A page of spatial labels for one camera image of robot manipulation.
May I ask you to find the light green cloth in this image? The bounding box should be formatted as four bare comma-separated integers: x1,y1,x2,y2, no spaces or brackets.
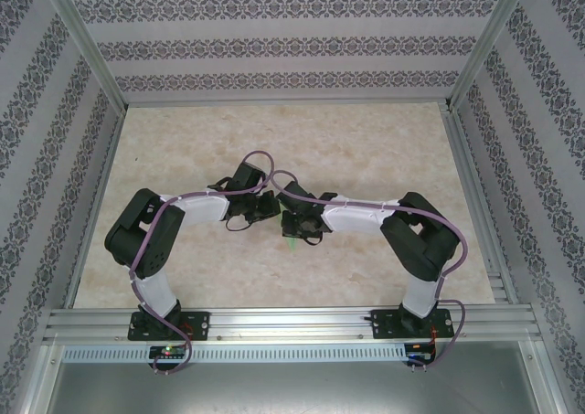
280,207,299,253

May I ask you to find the grey metal panel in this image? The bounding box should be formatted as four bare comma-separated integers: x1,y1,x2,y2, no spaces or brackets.
27,340,564,414

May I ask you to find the left gripper thin black cable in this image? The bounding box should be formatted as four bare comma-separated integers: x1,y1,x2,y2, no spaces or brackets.
223,215,255,233

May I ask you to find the aluminium mounting rail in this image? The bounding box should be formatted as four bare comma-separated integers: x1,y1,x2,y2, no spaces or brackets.
43,307,543,345

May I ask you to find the aluminium frame crossbar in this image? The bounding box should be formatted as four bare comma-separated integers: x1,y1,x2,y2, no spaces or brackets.
122,97,452,110

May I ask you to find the slotted grey cable duct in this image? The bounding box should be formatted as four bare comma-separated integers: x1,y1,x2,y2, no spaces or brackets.
61,343,409,365

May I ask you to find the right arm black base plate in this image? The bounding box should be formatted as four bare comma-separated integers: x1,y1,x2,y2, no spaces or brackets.
372,308,454,341

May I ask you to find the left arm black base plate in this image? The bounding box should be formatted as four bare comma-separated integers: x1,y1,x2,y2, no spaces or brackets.
128,311,212,343

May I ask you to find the aluminium side rail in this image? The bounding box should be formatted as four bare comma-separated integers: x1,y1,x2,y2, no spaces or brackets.
63,107,128,311
440,105,521,306

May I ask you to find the aluminium frame post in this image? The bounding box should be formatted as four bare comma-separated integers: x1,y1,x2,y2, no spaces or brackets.
449,0,535,110
38,0,130,113

